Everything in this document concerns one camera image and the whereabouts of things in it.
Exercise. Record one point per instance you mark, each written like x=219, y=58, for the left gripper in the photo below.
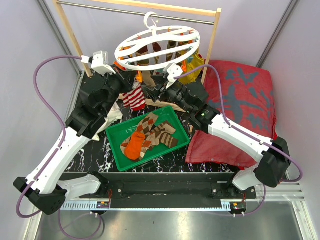
x=126, y=78

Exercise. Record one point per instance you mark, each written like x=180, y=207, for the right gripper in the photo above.
x=153, y=94

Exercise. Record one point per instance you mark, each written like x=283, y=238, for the white round clip hanger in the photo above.
x=125, y=52

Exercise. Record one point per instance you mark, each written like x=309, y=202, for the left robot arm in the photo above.
x=98, y=95

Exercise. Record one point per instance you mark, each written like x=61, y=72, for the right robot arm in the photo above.
x=271, y=156

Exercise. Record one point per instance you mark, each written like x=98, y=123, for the orange argyle sock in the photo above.
x=144, y=126

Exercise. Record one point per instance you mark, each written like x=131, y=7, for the white cloth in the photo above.
x=114, y=115

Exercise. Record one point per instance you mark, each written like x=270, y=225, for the brown beige striped sock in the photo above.
x=163, y=134

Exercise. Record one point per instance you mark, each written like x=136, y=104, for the orange clothespin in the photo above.
x=184, y=66

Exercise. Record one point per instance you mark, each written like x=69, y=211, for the green plastic tray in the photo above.
x=118, y=133

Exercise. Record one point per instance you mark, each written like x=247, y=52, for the mustard yellow sock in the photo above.
x=193, y=62

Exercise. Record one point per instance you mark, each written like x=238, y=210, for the red patterned pillow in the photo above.
x=247, y=95

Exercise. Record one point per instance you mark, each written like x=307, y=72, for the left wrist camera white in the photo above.
x=99, y=63

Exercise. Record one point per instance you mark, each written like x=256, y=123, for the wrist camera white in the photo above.
x=99, y=63
x=173, y=71

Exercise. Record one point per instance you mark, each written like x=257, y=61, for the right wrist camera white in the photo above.
x=173, y=71

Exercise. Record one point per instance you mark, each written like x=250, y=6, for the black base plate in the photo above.
x=168, y=191

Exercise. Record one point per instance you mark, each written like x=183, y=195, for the wooden clothes rack frame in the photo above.
x=153, y=6

